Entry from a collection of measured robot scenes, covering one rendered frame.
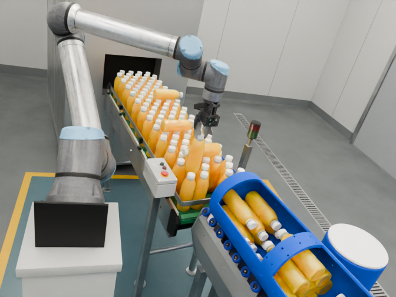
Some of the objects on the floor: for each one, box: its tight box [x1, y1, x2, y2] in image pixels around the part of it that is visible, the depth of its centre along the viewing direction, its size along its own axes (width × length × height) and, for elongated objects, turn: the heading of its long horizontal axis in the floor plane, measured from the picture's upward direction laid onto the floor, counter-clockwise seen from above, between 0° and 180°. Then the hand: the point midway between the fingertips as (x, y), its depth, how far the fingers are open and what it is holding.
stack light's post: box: [236, 144, 253, 171], centre depth 237 cm, size 4×4×110 cm
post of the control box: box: [133, 192, 161, 297], centre depth 196 cm, size 4×4×100 cm
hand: (200, 135), depth 164 cm, fingers closed on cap, 4 cm apart
